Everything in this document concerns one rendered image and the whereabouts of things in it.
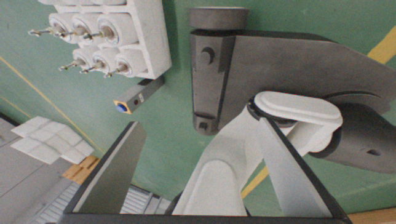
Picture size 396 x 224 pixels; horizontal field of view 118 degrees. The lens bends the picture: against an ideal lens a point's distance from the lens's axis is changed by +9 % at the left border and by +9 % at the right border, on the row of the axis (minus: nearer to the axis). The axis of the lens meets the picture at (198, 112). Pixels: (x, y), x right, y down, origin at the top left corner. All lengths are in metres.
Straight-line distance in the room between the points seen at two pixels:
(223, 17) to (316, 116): 0.36
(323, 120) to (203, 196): 0.34
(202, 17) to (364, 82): 0.50
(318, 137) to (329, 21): 0.40
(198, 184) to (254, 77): 0.40
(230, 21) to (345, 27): 0.41
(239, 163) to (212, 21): 0.37
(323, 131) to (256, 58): 0.27
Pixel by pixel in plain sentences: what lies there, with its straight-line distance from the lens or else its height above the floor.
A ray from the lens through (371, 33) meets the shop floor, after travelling 0.74.
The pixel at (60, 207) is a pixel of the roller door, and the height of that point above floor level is 1.28.
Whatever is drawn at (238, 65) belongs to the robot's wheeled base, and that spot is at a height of 0.17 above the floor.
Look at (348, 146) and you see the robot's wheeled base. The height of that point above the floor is 0.35.
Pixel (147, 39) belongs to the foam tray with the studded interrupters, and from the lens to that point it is 0.59.
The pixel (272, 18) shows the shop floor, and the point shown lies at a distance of 0.62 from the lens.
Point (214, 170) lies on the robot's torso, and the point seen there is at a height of 0.53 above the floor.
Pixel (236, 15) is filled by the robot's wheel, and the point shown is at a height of 0.17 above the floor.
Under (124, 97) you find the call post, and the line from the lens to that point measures 0.66.
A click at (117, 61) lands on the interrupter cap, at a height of 0.25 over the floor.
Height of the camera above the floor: 0.61
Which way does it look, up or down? 45 degrees down
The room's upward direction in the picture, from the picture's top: 155 degrees counter-clockwise
